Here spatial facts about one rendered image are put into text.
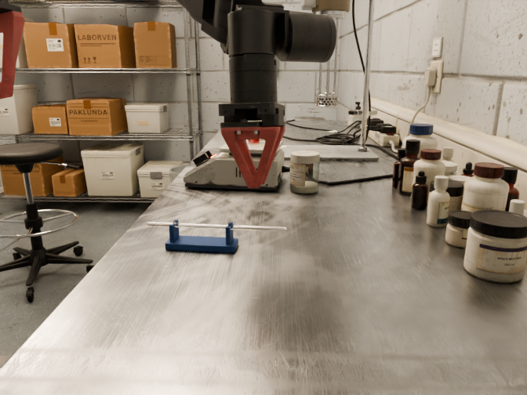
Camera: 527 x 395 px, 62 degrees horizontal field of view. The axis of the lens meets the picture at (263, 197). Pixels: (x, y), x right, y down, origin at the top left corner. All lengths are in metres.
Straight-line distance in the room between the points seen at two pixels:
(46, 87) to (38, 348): 3.33
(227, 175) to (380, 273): 0.45
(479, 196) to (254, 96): 0.37
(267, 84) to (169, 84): 2.90
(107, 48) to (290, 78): 1.26
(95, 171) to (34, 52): 0.84
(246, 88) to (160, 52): 2.55
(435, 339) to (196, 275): 0.28
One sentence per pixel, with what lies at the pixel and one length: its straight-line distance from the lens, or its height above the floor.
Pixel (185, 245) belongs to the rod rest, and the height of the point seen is 0.76.
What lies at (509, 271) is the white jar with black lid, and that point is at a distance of 0.60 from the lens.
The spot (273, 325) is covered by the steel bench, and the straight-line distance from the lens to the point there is 0.46.
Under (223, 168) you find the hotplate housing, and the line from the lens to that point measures 0.91.
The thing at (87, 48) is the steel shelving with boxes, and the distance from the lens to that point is 3.22.
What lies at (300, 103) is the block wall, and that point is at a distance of 3.34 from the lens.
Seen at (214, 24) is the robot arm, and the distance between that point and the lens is 0.62.
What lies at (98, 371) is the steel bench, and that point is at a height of 0.75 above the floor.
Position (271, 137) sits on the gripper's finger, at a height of 0.92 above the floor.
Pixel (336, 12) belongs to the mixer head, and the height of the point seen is 1.14.
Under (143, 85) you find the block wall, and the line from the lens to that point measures 3.46.
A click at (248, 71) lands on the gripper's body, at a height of 0.99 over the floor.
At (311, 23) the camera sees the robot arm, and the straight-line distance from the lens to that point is 0.56.
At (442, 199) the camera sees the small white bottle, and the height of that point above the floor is 0.80.
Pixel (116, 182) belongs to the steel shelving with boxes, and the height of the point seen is 0.24.
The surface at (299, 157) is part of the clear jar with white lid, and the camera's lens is 0.88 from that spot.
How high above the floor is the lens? 1.00
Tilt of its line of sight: 16 degrees down
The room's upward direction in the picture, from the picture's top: straight up
